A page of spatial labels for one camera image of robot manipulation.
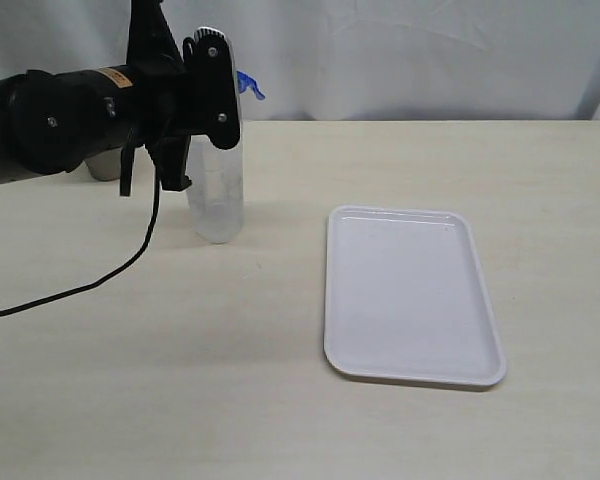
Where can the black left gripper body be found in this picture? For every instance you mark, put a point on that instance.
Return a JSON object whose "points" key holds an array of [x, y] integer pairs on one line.
{"points": [[203, 95]]}

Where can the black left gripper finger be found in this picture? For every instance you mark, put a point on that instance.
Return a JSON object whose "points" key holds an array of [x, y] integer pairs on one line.
{"points": [[150, 41], [170, 156]]}

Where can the blue clip-lock lid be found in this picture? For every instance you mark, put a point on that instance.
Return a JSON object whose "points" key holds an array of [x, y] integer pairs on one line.
{"points": [[247, 83]]}

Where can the stainless steel cup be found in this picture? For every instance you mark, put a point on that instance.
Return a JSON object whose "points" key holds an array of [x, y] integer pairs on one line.
{"points": [[106, 166]]}

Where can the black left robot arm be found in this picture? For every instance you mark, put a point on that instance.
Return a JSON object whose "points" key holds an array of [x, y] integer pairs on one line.
{"points": [[51, 123]]}

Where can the clear tall plastic container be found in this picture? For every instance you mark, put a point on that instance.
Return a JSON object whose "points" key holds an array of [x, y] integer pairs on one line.
{"points": [[216, 196]]}

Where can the white rectangular plastic tray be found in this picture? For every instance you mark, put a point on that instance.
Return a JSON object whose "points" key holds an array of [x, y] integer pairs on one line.
{"points": [[406, 299]]}

